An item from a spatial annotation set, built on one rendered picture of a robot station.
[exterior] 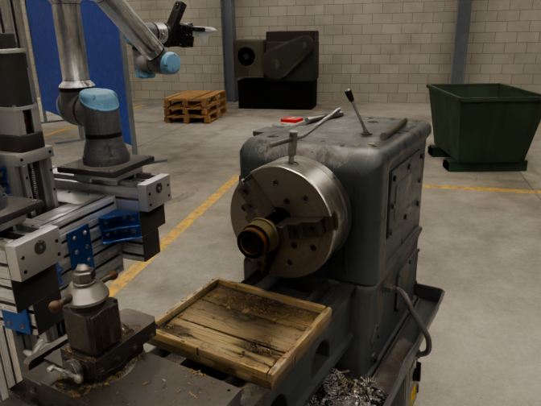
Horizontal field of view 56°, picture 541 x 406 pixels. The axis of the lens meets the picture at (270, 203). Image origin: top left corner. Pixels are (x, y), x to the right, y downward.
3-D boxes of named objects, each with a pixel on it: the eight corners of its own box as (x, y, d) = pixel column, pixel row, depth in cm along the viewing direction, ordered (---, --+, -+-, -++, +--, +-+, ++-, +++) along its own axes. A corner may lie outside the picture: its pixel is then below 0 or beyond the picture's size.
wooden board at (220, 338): (216, 287, 146) (216, 275, 144) (332, 321, 128) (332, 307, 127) (142, 341, 121) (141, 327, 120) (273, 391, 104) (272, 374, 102)
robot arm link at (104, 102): (95, 137, 157) (89, 93, 152) (75, 131, 166) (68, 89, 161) (129, 130, 165) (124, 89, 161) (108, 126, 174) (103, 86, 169)
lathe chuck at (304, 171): (245, 248, 154) (249, 148, 142) (340, 279, 140) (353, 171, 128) (228, 259, 147) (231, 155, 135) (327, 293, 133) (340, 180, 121)
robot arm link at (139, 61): (147, 80, 179) (144, 47, 176) (130, 78, 187) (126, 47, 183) (166, 77, 185) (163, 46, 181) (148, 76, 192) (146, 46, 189)
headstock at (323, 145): (313, 203, 214) (314, 110, 201) (427, 221, 191) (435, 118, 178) (234, 255, 166) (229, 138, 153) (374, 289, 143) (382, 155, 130)
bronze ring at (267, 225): (252, 210, 130) (232, 224, 122) (283, 217, 125) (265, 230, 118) (253, 242, 133) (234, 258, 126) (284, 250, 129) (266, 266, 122)
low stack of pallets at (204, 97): (187, 112, 1014) (185, 89, 1000) (228, 112, 998) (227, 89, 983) (163, 122, 898) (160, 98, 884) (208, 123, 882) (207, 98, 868)
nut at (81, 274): (85, 275, 92) (83, 258, 91) (101, 279, 90) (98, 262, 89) (68, 284, 89) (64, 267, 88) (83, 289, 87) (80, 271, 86)
